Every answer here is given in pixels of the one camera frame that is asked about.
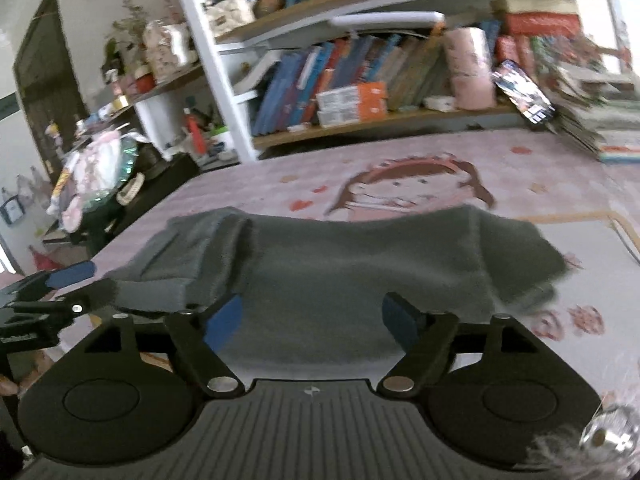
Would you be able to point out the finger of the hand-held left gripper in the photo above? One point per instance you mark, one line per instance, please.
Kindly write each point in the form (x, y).
(72, 275)
(95, 292)

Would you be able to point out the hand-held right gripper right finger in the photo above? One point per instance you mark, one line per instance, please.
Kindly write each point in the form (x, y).
(400, 322)

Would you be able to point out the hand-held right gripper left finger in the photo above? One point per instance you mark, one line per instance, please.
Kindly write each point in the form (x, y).
(225, 325)

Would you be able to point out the wrapped plush doll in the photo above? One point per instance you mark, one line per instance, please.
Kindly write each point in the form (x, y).
(97, 175)

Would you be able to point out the beige wristwatch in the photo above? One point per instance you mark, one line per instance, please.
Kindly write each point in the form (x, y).
(130, 189)

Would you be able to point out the black box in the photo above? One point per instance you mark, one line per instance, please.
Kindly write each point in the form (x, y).
(160, 185)

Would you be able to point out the white jar green lid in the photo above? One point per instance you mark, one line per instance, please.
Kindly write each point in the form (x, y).
(221, 142)

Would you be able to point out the red tassel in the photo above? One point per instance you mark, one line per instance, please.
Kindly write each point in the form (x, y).
(195, 135)

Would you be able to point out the dark wooden door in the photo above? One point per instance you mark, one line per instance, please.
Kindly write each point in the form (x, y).
(50, 85)

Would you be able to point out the pink checked cartoon table mat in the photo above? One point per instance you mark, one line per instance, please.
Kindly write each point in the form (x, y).
(550, 195)

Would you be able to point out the grey fur tuft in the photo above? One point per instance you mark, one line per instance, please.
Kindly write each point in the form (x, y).
(555, 452)

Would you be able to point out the red white pot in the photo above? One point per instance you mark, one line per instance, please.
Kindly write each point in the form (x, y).
(144, 82)

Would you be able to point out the green plant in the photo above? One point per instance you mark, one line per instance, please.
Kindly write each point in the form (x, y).
(111, 57)

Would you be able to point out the white charger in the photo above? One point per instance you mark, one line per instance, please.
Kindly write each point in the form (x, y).
(440, 103)

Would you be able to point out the orange white carton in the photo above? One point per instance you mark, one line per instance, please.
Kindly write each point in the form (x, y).
(352, 102)

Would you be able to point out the shiny silver bead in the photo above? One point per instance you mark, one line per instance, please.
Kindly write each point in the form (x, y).
(607, 432)

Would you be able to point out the white wooden bookshelf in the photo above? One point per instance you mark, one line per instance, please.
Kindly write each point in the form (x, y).
(215, 80)

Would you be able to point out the row of blue children's books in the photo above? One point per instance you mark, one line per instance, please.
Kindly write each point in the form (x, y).
(300, 80)

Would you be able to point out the dried flowers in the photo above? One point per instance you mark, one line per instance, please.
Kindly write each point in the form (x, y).
(127, 22)

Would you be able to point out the black smartphone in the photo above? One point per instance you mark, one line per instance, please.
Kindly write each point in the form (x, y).
(522, 91)

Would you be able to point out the pink printed cup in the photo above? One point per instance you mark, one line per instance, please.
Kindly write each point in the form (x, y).
(470, 70)

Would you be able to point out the stack of magazines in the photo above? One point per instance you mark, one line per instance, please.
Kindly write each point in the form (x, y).
(600, 120)

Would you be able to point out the white quilted handbag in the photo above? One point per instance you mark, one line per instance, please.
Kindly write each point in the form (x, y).
(227, 12)

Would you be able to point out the red box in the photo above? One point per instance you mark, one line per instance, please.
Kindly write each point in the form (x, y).
(542, 24)

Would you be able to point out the beige box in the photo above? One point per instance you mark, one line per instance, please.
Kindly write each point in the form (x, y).
(535, 5)

